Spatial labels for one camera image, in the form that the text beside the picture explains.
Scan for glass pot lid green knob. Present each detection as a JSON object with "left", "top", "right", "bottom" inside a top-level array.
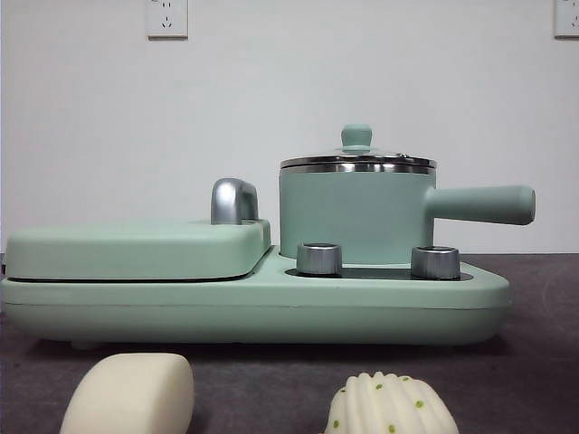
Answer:
[{"left": 279, "top": 123, "right": 439, "bottom": 166}]

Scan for ridged white bun green dots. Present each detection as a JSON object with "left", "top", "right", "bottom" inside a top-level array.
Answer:
[{"left": 318, "top": 370, "right": 460, "bottom": 434}]

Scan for smooth white steamed bun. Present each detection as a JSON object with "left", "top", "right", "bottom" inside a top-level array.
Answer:
[{"left": 59, "top": 352, "right": 196, "bottom": 434}]

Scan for silver control knob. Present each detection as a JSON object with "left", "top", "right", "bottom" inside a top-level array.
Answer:
[
  {"left": 410, "top": 245, "right": 462, "bottom": 278},
  {"left": 296, "top": 241, "right": 344, "bottom": 277}
]

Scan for mint green breakfast machine base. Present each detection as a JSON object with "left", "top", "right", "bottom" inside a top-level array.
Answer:
[{"left": 0, "top": 252, "right": 512, "bottom": 352}]

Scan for black control panel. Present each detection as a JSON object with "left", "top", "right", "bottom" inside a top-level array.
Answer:
[{"left": 285, "top": 266, "right": 474, "bottom": 280}]

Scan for mint green griddle cover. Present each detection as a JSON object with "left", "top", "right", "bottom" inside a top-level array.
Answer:
[{"left": 5, "top": 218, "right": 273, "bottom": 283}]

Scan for mint green handled pot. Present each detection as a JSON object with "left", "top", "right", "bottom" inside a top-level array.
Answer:
[{"left": 278, "top": 161, "right": 537, "bottom": 267}]

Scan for silver griddle cover handle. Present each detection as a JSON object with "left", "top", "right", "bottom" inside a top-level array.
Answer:
[{"left": 209, "top": 177, "right": 261, "bottom": 226}]

